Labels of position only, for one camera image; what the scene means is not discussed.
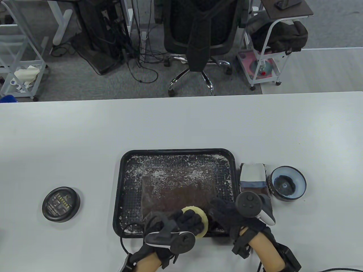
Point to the white desk leg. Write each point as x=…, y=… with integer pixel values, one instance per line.
x=129, y=17
x=61, y=25

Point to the black computer tower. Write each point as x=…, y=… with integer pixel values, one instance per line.
x=96, y=28

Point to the person's right hand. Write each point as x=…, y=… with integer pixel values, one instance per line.
x=227, y=215

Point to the blue object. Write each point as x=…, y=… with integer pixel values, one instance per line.
x=7, y=99

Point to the person's left hand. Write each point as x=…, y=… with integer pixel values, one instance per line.
x=184, y=223

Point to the white foam block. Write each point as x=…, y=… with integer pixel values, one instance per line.
x=27, y=73

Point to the person's left forearm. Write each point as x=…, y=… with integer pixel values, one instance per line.
x=149, y=263

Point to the black office chair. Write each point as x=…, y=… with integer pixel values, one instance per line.
x=198, y=28

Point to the person's right forearm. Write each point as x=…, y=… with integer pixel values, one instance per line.
x=268, y=252

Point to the black hand controller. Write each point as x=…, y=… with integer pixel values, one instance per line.
x=181, y=242
x=249, y=204

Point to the black round jar lid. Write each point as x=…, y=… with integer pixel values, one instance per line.
x=61, y=204

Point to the brown leather bag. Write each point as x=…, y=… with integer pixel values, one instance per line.
x=175, y=192

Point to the black plastic tray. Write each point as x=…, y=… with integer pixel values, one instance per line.
x=133, y=170

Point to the black backpack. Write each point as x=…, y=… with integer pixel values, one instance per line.
x=286, y=34

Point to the black phone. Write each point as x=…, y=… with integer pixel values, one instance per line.
x=286, y=4

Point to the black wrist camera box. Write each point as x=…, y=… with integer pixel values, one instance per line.
x=127, y=265

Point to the clear bottle with red cap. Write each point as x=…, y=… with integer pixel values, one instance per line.
x=263, y=69

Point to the white power strip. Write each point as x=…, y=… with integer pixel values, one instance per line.
x=144, y=38

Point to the pink round plate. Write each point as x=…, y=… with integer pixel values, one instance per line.
x=245, y=61

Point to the white blue brown cloth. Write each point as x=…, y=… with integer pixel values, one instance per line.
x=252, y=172

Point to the white cart with brown top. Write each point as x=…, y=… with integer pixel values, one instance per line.
x=286, y=12

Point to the black leather care cream jar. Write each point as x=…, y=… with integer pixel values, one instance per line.
x=287, y=183

